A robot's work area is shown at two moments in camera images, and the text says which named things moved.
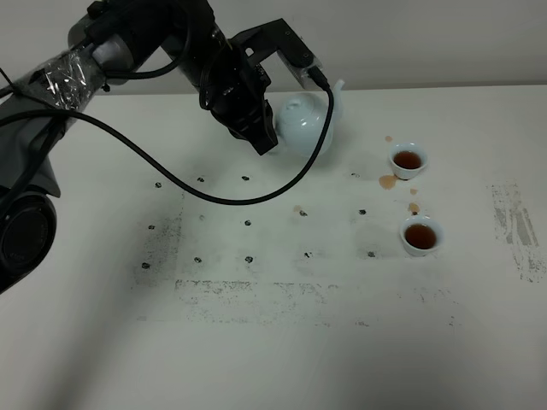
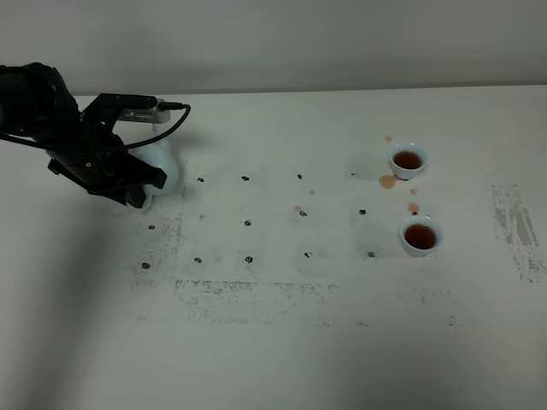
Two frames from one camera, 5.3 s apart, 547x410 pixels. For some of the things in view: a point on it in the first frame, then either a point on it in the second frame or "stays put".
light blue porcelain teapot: [301, 120] -> [160, 155]
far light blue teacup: [408, 160] stays put
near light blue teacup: [421, 236] stays put
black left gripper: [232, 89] -> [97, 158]
